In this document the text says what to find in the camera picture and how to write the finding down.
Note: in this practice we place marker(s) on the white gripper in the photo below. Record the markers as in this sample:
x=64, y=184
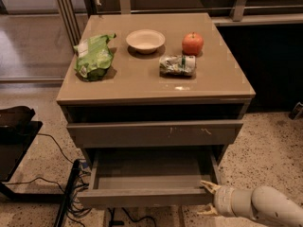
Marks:
x=222, y=198

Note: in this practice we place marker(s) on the grey drawer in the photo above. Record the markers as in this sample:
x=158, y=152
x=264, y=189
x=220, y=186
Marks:
x=150, y=177
x=154, y=134

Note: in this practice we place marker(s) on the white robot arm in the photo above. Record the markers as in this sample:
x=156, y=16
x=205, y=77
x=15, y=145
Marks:
x=263, y=204

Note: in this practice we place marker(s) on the grey top drawer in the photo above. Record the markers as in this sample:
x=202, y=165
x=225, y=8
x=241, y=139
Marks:
x=154, y=134

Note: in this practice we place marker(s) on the grey drawer cabinet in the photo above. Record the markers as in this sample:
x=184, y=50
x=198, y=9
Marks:
x=133, y=89

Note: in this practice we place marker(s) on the dark object at right edge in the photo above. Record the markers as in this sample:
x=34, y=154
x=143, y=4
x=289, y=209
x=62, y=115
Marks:
x=296, y=111

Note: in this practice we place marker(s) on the black power strip bar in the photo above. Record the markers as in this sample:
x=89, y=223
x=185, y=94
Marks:
x=62, y=212

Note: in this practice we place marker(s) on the red apple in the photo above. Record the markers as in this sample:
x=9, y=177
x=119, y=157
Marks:
x=192, y=44

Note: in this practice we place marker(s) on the white paper bowl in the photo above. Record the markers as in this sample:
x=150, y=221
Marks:
x=145, y=41

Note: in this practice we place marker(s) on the green chip bag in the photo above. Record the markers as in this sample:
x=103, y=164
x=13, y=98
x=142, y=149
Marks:
x=94, y=57

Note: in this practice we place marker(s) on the black stand base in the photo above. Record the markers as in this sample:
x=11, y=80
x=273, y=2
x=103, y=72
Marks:
x=17, y=132

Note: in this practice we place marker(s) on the metal railing frame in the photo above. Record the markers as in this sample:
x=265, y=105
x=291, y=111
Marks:
x=224, y=12

